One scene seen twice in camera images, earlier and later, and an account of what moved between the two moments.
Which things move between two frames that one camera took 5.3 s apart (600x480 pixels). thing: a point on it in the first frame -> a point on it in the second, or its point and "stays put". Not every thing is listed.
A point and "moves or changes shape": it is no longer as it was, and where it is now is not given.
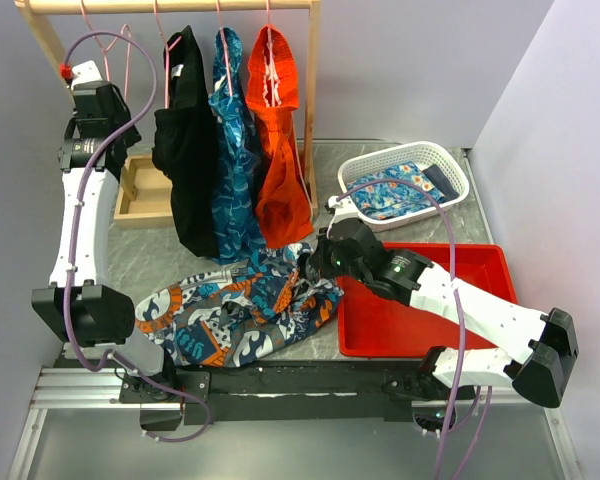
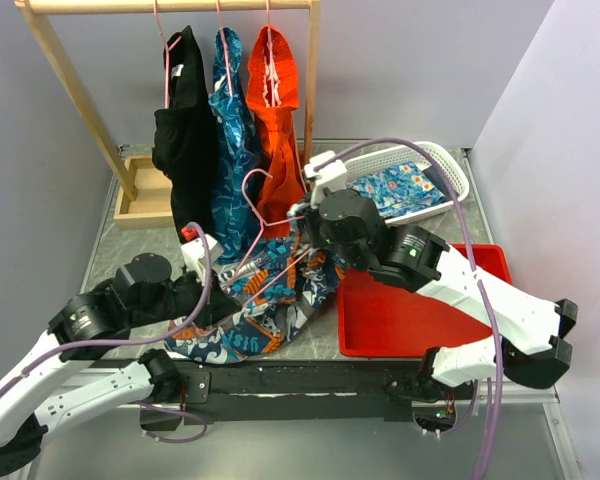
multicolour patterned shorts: [238, 317] moves or changes shape
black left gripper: [133, 136] -> [221, 304]
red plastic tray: [373, 323] stays put
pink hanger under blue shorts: [224, 47] stays put
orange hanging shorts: [272, 82] stays put
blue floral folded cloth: [384, 199] stays put
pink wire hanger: [105, 50] -> [263, 225]
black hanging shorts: [184, 147] stays put
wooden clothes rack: [144, 199] stays put
